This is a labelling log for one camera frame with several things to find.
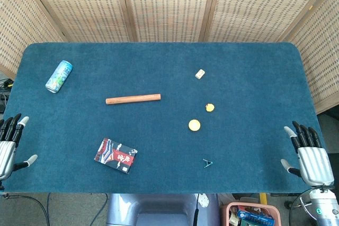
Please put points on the blue green drink can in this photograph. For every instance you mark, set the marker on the blue green drink can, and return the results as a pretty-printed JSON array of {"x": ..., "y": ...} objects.
[{"x": 59, "y": 76}]

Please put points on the brown wooden rod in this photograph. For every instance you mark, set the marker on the brown wooden rod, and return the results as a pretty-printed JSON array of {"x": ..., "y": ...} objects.
[{"x": 133, "y": 99}]

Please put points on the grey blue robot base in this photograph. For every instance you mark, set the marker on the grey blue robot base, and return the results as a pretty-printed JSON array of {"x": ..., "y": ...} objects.
[{"x": 159, "y": 210}]

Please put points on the yellow round toy cup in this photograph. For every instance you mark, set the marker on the yellow round toy cup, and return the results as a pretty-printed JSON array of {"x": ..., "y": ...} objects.
[{"x": 194, "y": 125}]

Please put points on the blue carpet table mat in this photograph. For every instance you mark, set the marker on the blue carpet table mat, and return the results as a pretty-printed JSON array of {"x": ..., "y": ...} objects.
[{"x": 164, "y": 136}]

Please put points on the green binder clip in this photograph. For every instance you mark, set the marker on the green binder clip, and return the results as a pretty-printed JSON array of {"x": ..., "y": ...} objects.
[{"x": 208, "y": 164}]

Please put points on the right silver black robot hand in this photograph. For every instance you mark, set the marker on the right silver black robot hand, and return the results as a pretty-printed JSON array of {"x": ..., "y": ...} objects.
[{"x": 315, "y": 162}]

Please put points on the pink plastic basket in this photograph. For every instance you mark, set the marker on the pink plastic basket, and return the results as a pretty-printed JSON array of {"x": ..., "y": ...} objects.
[{"x": 225, "y": 214}]

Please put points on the woven bamboo screen panel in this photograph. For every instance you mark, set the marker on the woven bamboo screen panel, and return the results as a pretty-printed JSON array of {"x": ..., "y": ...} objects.
[
  {"x": 16, "y": 22},
  {"x": 259, "y": 3},
  {"x": 320, "y": 51},
  {"x": 79, "y": 3},
  {"x": 169, "y": 3}
]

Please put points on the small yellow round piece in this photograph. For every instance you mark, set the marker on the small yellow round piece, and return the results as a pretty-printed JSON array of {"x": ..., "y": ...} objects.
[{"x": 209, "y": 107}]

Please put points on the cream mahjong tile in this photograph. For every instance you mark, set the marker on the cream mahjong tile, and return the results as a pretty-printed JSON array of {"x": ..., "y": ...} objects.
[{"x": 200, "y": 74}]

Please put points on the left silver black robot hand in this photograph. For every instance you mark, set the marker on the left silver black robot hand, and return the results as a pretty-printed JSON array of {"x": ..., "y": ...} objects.
[{"x": 6, "y": 154}]

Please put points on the black red printed box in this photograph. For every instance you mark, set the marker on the black red printed box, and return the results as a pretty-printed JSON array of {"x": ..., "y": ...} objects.
[{"x": 115, "y": 155}]

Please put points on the blue box in basket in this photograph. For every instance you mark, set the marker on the blue box in basket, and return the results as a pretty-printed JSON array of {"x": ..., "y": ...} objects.
[{"x": 255, "y": 216}]

